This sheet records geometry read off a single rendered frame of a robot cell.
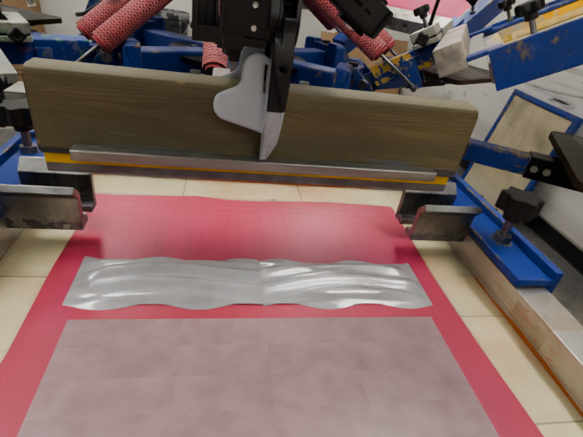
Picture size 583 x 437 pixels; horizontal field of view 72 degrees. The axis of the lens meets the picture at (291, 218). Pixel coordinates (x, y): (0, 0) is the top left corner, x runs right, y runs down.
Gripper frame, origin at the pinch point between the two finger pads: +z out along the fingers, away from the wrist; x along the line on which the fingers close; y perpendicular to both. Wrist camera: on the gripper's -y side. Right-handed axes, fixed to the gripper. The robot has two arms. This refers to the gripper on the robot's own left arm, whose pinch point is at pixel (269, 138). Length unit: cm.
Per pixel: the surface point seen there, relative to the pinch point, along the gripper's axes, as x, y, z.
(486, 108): -247, -201, 57
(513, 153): -46, -67, 17
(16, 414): 19.0, 17.6, 13.7
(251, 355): 14.8, 1.5, 13.7
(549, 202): -153, -201, 87
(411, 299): 8.4, -15.7, 13.3
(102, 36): -60, 30, 3
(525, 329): 13.5, -25.4, 12.5
